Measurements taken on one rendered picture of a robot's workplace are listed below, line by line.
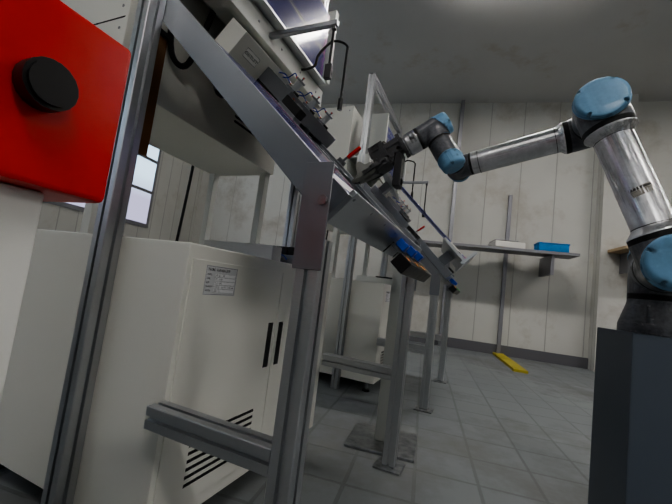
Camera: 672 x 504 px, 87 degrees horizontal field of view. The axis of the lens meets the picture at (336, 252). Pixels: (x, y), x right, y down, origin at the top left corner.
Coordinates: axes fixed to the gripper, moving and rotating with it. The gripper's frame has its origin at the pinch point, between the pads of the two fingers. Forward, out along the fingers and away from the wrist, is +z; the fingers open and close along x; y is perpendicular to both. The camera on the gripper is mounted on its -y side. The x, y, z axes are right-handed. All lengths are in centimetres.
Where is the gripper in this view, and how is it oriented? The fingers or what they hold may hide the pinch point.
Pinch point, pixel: (357, 182)
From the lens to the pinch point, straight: 126.0
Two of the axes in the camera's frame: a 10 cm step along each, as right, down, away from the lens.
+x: -3.9, -1.4, -9.1
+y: -3.8, -8.8, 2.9
